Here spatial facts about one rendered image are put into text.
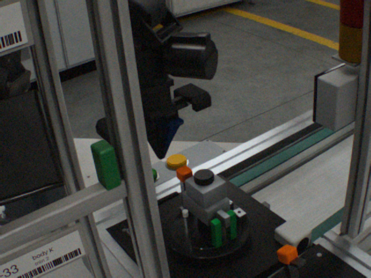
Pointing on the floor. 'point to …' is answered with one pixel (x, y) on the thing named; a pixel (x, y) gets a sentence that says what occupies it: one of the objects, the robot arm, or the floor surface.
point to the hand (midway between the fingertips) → (158, 140)
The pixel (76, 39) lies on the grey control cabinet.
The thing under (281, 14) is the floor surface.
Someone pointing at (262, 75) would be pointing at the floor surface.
